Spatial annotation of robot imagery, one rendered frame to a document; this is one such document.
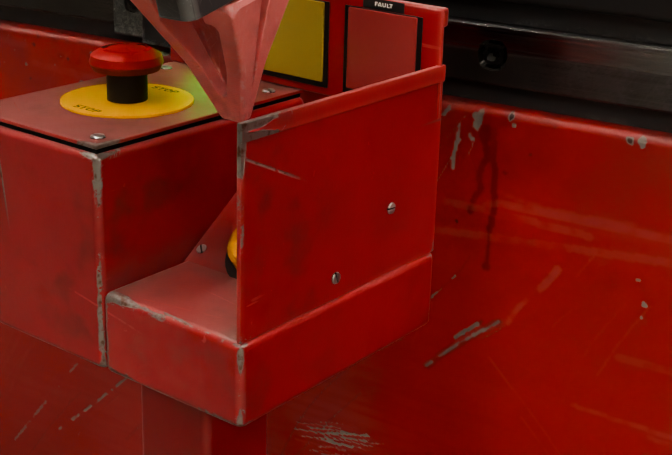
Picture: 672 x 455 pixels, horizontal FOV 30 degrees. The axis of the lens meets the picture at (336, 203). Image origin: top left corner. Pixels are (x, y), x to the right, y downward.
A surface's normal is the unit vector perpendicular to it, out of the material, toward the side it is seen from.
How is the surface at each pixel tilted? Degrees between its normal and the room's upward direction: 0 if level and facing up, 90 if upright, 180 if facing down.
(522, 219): 90
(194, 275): 0
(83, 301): 90
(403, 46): 90
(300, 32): 90
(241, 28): 110
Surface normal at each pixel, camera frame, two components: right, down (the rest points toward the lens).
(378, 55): -0.62, 0.24
